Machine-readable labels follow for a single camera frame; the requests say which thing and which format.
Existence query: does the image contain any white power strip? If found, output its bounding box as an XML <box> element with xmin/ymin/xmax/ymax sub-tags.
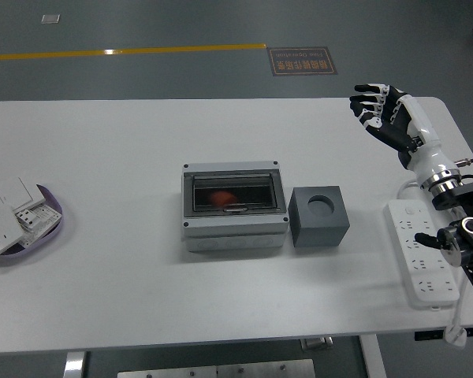
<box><xmin>385</xmin><ymin>198</ymin><xmax>461</xmax><ymax>308</ymax></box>

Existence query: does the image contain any small white terminal module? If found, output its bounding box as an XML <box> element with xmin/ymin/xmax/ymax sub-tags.
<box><xmin>14</xmin><ymin>208</ymin><xmax>40</xmax><ymax>233</ymax></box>

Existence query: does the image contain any grey cube with round hole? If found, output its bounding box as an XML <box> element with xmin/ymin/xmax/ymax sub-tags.
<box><xmin>288</xmin><ymin>184</ymin><xmax>351</xmax><ymax>248</ymax></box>

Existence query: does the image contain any black table control box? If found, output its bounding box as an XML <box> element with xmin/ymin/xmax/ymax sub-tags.
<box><xmin>414</xmin><ymin>326</ymin><xmax>473</xmax><ymax>342</ymax></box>

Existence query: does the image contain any clear grey-framed box lid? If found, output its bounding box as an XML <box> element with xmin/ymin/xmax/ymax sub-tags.
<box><xmin>183</xmin><ymin>169</ymin><xmax>285</xmax><ymax>217</ymax></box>

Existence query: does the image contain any white wall socket panel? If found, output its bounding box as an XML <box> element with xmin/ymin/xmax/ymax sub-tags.
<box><xmin>0</xmin><ymin>202</ymin><xmax>24</xmax><ymax>264</ymax></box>

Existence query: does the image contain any white power strip cable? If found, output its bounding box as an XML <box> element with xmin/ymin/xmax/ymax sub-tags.
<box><xmin>397</xmin><ymin>176</ymin><xmax>471</xmax><ymax>350</ymax></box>

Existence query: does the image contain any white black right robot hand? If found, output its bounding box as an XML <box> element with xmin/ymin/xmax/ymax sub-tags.
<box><xmin>348</xmin><ymin>83</ymin><xmax>460</xmax><ymax>185</ymax></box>

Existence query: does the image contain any purple tray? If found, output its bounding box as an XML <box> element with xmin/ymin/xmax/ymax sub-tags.
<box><xmin>0</xmin><ymin>183</ymin><xmax>65</xmax><ymax>258</ymax></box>

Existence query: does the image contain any metal table bracket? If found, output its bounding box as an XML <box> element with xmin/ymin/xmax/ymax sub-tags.
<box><xmin>301</xmin><ymin>336</ymin><xmax>334</xmax><ymax>350</ymax></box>

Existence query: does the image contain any grey plastic junction box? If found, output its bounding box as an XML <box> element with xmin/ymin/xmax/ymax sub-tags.
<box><xmin>181</xmin><ymin>160</ymin><xmax>291</xmax><ymax>253</ymax></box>

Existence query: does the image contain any white table leg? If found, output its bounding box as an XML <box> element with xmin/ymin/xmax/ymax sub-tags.
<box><xmin>358</xmin><ymin>335</ymin><xmax>388</xmax><ymax>378</ymax></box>
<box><xmin>62</xmin><ymin>351</ymin><xmax>87</xmax><ymax>378</ymax></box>

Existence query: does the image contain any metal base plate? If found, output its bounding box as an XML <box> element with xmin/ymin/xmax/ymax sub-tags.
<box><xmin>117</xmin><ymin>358</ymin><xmax>316</xmax><ymax>378</ymax></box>

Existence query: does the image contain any orange cylinder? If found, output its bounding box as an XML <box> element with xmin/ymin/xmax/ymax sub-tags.
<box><xmin>210</xmin><ymin>191</ymin><xmax>237</xmax><ymax>206</ymax></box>

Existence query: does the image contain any white wall switch panel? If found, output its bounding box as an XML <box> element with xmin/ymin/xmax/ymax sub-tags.
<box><xmin>0</xmin><ymin>176</ymin><xmax>47</xmax><ymax>212</ymax></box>

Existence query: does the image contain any white perforated plate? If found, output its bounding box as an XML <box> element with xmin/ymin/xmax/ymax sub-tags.
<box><xmin>21</xmin><ymin>204</ymin><xmax>61</xmax><ymax>250</ymax></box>

